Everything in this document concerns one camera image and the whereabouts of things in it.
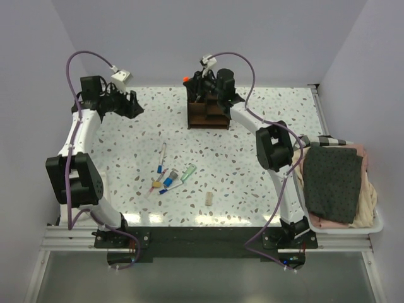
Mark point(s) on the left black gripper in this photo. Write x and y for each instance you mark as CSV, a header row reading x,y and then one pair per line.
x,y
130,108

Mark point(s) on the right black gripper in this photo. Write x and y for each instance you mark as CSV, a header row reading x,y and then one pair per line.
x,y
196,83

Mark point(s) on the brown wooden desk organizer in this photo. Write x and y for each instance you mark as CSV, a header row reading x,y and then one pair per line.
x,y
203,111

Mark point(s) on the blue capped white marker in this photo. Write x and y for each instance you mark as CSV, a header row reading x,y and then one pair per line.
x,y
161,159

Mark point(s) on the red pen clear cap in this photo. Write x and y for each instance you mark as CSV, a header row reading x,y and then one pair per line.
x,y
158,179

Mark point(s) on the small blue white pen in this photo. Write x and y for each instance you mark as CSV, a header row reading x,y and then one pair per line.
x,y
171,187

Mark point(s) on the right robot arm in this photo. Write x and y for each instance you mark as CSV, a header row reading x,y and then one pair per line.
x,y
274,148

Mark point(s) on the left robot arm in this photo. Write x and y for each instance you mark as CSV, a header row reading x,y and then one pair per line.
x,y
78,185

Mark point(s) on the green transparent tube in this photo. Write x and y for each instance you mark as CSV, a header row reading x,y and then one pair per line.
x,y
188,172

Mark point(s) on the beige eraser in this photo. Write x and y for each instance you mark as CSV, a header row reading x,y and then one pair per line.
x,y
209,199

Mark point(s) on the black white striped cloth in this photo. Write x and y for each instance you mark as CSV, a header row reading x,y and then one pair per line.
x,y
307,141

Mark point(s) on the dark grey dotted cloth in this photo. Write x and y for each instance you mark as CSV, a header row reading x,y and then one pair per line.
x,y
332,182

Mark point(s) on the white laundry tray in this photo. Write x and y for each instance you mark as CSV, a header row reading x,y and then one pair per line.
x,y
367,219

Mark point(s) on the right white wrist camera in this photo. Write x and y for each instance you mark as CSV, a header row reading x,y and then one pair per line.
x,y
208,61

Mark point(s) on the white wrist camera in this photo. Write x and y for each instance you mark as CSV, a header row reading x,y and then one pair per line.
x,y
208,61
120,78

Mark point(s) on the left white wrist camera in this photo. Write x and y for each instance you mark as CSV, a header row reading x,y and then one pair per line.
x,y
120,78

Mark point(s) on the aluminium frame rail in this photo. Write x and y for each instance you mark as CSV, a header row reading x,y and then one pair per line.
x,y
58,238

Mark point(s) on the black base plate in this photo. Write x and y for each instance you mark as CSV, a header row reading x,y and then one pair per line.
x,y
137,254

